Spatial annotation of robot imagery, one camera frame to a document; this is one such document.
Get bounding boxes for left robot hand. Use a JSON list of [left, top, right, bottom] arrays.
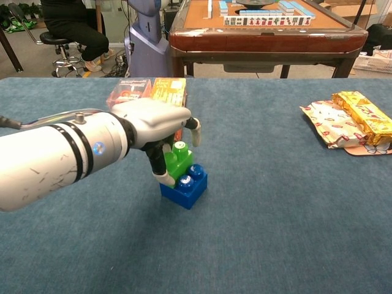
[[110, 97, 203, 188]]

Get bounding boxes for green two-stud building block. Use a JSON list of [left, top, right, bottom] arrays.
[[164, 140, 195, 181]]

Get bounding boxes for blue four-stud building block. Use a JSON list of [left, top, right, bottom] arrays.
[[159, 164, 208, 211]]

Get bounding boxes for orange cardboard box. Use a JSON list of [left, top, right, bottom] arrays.
[[149, 77, 187, 141]]

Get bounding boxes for clear box with black parts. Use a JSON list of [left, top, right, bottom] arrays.
[[105, 78, 153, 108]]

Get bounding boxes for seated person in black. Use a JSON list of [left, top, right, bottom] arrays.
[[40, 0, 115, 73]]

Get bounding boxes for black round swivel stool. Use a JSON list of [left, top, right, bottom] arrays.
[[39, 31, 85, 78]]

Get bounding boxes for brown wooden mahjong table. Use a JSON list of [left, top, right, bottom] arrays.
[[168, 0, 369, 78]]

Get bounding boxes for blue felt table cloth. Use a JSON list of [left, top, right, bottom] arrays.
[[0, 77, 392, 294]]

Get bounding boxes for row of face-up mahjong tiles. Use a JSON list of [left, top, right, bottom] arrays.
[[223, 15, 312, 26]]

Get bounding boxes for dark round mahjong dish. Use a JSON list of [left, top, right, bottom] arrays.
[[235, 0, 278, 9]]

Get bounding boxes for dark wooden table leg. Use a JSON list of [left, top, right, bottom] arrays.
[[0, 27, 24, 73]]

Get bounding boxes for green plants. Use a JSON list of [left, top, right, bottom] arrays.
[[0, 2, 42, 34]]

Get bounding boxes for white red-printed snack bag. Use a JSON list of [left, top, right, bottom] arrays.
[[299, 99, 370, 149]]

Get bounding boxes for long blue-backed mahjong tile stack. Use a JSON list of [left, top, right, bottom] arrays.
[[239, 0, 316, 18]]

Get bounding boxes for pink printed card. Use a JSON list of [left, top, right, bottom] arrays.
[[343, 141, 392, 156]]

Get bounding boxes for gold foil snack bag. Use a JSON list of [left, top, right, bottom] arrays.
[[331, 91, 392, 146]]

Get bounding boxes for white plastic basket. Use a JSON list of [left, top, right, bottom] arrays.
[[352, 54, 392, 74]]

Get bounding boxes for black bag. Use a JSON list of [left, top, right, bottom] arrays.
[[361, 23, 392, 56]]

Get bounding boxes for black floor cables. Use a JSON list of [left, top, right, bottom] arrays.
[[102, 51, 131, 78]]

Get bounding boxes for purple-grey robot pedestal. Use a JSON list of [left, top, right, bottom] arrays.
[[124, 0, 170, 78]]

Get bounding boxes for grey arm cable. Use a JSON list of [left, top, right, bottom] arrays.
[[0, 108, 107, 129]]

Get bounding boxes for silver metal chair frame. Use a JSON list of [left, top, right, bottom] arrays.
[[8, 2, 43, 45]]

